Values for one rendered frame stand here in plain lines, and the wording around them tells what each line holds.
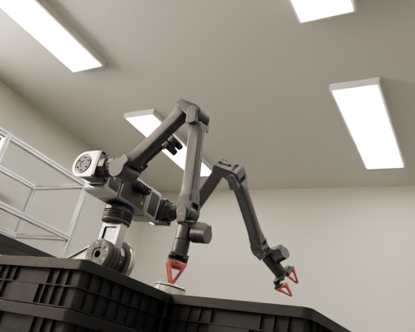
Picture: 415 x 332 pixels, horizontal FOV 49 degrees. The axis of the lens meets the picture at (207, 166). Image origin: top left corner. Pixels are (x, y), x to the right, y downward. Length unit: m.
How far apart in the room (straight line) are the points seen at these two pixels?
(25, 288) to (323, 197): 4.00
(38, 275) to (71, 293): 0.14
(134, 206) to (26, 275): 0.98
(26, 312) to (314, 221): 3.93
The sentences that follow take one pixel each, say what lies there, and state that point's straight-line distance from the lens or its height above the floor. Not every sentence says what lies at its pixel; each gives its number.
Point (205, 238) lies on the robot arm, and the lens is 1.54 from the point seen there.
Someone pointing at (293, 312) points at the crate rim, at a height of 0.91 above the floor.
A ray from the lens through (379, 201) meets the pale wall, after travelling 4.73.
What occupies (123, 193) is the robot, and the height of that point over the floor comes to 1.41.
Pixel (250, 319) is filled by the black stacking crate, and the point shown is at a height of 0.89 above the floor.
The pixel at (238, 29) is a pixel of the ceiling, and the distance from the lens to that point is 3.04.
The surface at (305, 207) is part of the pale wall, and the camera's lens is 4.89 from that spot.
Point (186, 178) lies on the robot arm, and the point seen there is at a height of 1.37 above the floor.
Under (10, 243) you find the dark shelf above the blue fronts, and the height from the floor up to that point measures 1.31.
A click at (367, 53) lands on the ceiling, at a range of 3.11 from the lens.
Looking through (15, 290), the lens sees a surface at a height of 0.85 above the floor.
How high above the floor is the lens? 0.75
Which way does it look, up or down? 25 degrees up
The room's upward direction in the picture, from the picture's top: 13 degrees clockwise
